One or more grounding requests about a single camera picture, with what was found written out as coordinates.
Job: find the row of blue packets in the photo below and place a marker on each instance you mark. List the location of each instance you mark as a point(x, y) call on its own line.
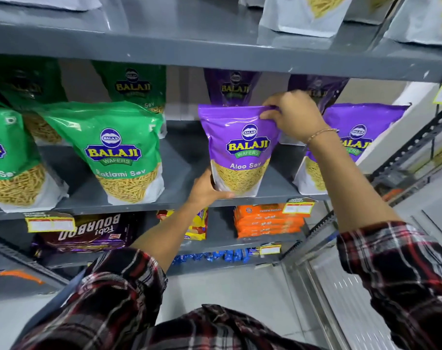
point(213, 256)

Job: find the grey metal shelving rack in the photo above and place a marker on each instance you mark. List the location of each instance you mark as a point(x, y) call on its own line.
point(206, 43)

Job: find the person's right forearm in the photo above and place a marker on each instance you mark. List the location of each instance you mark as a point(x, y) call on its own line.
point(348, 178)

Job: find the purple snack packet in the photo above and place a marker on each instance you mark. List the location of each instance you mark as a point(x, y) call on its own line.
point(231, 87)
point(324, 87)
point(239, 156)
point(365, 122)

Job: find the person's left thumb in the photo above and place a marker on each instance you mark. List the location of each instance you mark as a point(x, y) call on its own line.
point(224, 195)

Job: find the stack of orange packets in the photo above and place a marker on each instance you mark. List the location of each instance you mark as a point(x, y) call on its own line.
point(268, 224)

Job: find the brown biscuit packet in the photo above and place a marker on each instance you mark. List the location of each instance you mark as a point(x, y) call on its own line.
point(86, 233)

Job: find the person's right thumb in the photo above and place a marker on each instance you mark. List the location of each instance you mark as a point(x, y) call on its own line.
point(268, 114)

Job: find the slotted grey metal rack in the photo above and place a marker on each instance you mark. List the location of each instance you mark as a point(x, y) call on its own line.
point(417, 142)

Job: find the person's left hand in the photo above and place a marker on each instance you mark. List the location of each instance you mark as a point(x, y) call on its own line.
point(205, 192)

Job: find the green snack packet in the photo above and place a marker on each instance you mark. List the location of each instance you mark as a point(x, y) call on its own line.
point(9, 160)
point(27, 83)
point(133, 87)
point(111, 149)

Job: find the person's right hand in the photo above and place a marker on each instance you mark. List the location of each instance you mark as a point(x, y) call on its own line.
point(301, 116)

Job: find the person's left forearm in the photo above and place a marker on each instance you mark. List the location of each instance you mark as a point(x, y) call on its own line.
point(166, 235)

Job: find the orange strip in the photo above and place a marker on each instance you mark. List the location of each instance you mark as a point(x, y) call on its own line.
point(20, 276)

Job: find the red black plaid shirt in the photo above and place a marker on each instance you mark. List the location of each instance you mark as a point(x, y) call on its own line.
point(115, 306)

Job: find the white snack packet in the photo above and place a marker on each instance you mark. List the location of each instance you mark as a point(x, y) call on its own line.
point(417, 21)
point(301, 18)

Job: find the yellow snack packet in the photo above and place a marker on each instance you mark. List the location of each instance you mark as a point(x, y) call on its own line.
point(198, 227)

